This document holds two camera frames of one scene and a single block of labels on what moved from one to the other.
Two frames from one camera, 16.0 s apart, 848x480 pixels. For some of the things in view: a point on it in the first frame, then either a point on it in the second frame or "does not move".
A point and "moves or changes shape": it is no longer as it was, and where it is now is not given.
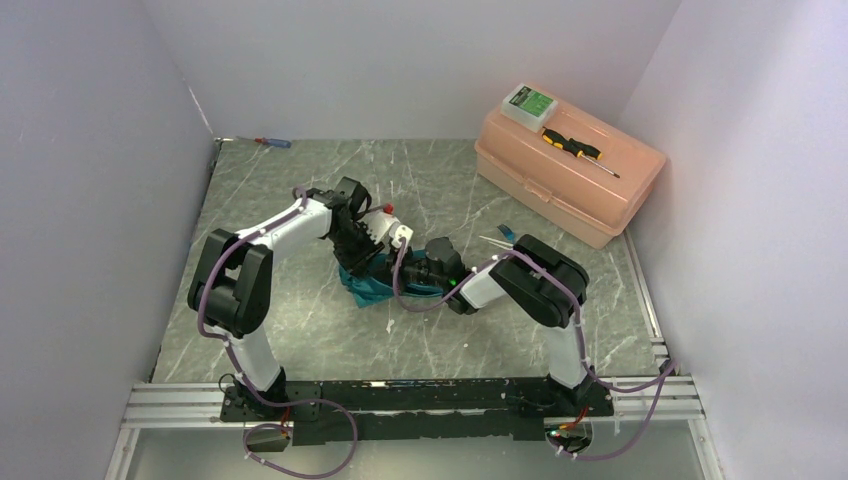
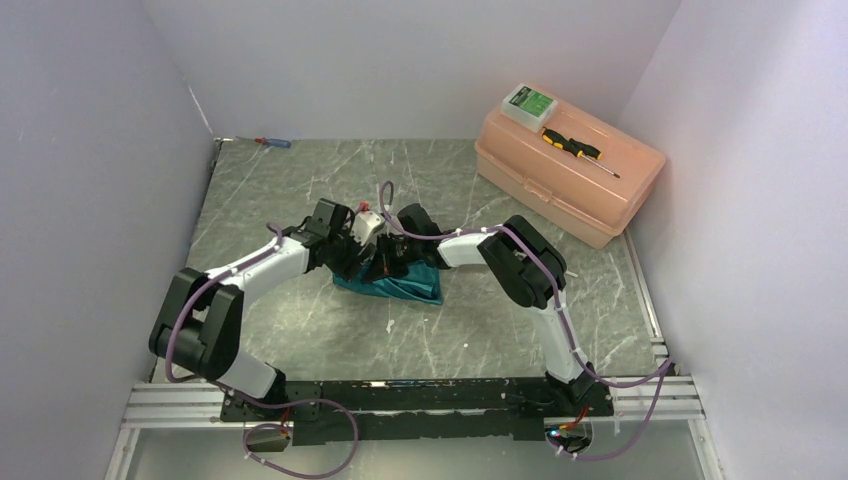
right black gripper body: [417, 273] to [395, 255]
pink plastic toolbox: [579, 175] does not move
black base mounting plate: [421, 411] does not move
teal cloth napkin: [373, 280] moves or changes shape
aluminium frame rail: [637, 398] does not move
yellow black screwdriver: [576, 147] does not move
